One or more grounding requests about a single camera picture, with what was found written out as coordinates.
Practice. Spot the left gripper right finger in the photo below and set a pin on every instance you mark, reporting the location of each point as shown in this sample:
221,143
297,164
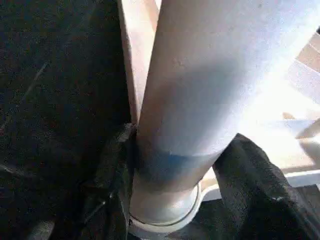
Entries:
250,187

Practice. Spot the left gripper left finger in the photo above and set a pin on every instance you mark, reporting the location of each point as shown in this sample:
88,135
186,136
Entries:
107,187

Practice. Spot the white plastic table leg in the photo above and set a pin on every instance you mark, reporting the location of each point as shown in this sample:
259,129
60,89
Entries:
200,87

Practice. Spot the white plastic table top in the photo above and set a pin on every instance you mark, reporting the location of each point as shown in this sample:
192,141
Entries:
135,62

